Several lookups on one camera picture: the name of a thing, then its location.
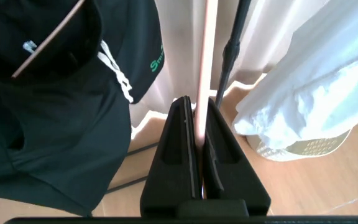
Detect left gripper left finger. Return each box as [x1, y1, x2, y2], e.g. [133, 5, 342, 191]
[139, 95, 203, 218]

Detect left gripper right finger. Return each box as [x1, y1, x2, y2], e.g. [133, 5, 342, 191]
[201, 96, 272, 218]

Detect pink clothes hanger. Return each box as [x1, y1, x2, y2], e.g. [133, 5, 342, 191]
[193, 0, 219, 200]
[11, 0, 87, 79]

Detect black shorts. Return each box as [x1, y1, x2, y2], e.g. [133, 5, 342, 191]
[0, 0, 165, 217]

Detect white printed T-shirt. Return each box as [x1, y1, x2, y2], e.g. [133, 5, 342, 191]
[231, 0, 358, 151]

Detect white laundry basket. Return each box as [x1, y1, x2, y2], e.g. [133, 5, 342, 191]
[246, 129, 352, 162]

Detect black clothes rack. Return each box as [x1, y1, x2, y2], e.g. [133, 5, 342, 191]
[105, 0, 253, 194]

